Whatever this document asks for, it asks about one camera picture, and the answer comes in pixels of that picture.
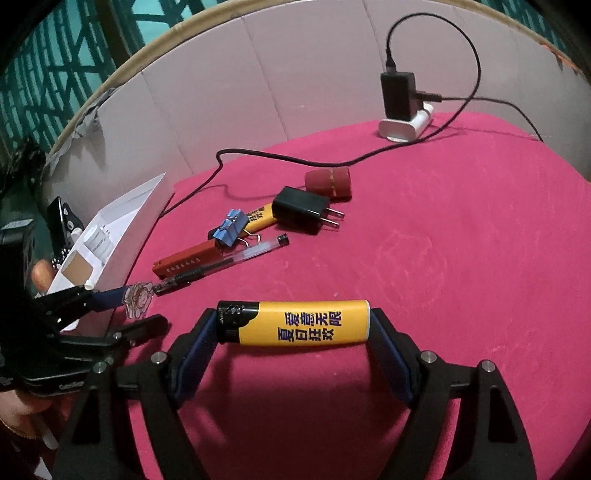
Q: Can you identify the long black charging cable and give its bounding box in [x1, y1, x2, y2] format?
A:
[159, 16, 481, 217]

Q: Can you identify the blue binder clip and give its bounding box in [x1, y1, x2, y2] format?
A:
[207, 209, 265, 253]

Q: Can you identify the white power strip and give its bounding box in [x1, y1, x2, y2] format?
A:
[378, 102, 435, 143]

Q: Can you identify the dark red round cap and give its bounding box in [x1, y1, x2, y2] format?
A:
[303, 167, 353, 202]

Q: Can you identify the beige capped container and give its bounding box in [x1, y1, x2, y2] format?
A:
[60, 251, 96, 287]

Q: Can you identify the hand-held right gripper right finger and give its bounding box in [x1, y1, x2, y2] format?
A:
[367, 307, 539, 480]

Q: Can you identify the yellow lighter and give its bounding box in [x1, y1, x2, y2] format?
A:
[216, 299, 371, 347]
[240, 202, 280, 234]

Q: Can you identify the wooden wall trim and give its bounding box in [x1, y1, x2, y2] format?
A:
[44, 0, 591, 158]

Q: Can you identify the short black power cable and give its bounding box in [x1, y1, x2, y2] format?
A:
[416, 90, 544, 143]

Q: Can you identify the clear pen with cartoon charm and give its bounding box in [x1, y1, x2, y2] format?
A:
[122, 233, 291, 320]

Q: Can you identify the black plug adapter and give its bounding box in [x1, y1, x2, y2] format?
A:
[271, 185, 346, 236]

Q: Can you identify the white cardboard box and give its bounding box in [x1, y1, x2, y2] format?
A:
[34, 172, 176, 334]

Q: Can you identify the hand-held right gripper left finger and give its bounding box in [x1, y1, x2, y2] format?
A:
[53, 308, 220, 480]

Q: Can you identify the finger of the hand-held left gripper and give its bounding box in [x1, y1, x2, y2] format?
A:
[59, 314, 170, 357]
[34, 284, 129, 325]

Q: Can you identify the white plastic bottle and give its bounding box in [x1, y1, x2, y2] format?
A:
[82, 224, 116, 267]

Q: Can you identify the person's left hand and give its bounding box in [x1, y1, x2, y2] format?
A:
[0, 258, 59, 445]

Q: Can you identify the teal lattice window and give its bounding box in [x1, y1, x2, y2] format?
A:
[0, 0, 218, 154]

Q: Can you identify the black wall charger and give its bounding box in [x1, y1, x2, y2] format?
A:
[379, 55, 444, 121]

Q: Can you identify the red printed table cloth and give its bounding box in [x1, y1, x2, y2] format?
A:
[106, 111, 591, 480]

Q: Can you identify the dark red slim lighter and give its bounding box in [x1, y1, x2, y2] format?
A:
[152, 240, 219, 278]

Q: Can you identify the black white-dotted object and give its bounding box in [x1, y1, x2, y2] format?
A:
[46, 196, 85, 274]

